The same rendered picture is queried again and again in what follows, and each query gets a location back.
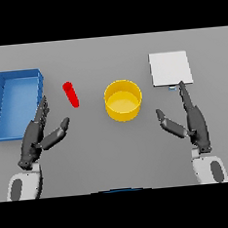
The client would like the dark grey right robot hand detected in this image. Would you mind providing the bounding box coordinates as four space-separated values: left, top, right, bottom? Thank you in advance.
152 78 213 158

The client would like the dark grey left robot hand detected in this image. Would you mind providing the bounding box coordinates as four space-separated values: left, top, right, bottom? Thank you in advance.
11 93 75 172

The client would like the pale square measuring scale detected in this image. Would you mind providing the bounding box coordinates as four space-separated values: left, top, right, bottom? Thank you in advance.
148 50 195 93

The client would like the yellow bowl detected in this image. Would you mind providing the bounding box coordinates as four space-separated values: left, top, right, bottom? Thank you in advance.
102 78 145 124

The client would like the blue tray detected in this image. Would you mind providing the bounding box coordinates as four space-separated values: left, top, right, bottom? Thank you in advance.
0 67 50 142

